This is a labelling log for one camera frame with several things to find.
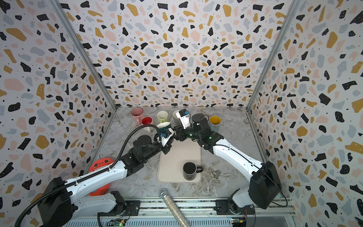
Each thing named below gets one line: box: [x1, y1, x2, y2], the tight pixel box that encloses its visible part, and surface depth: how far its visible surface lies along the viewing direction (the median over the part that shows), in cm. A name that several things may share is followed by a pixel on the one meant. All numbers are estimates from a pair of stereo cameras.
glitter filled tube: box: [159, 188, 192, 227], surface depth 72 cm
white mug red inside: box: [140, 116, 154, 133], surface depth 105 cm
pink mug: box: [130, 106, 145, 126], surface depth 105 cm
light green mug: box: [156, 110, 169, 124], surface depth 106 cm
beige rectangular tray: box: [156, 139, 202, 184], surface depth 86 cm
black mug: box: [182, 160, 204, 181], surface depth 80 cm
